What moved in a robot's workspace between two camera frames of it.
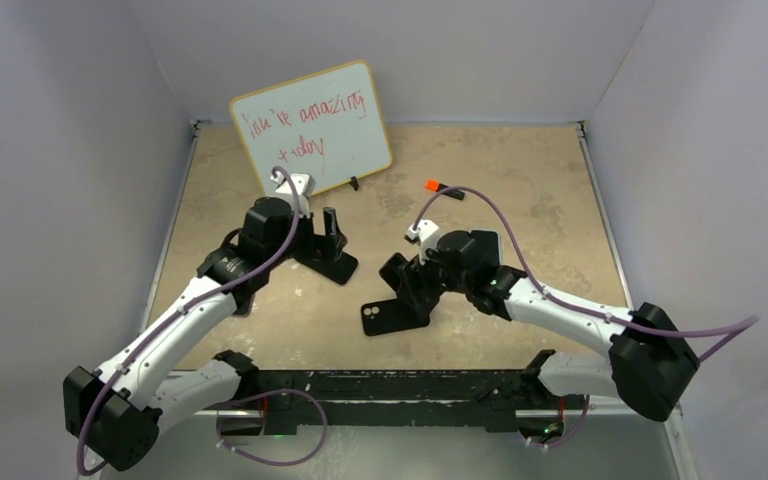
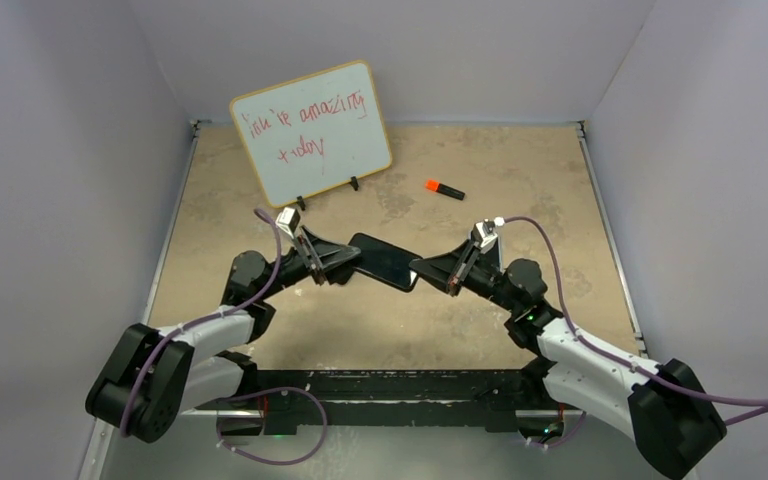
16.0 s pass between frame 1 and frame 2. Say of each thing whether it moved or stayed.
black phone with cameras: moved
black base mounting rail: stayed
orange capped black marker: stayed
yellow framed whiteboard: stayed
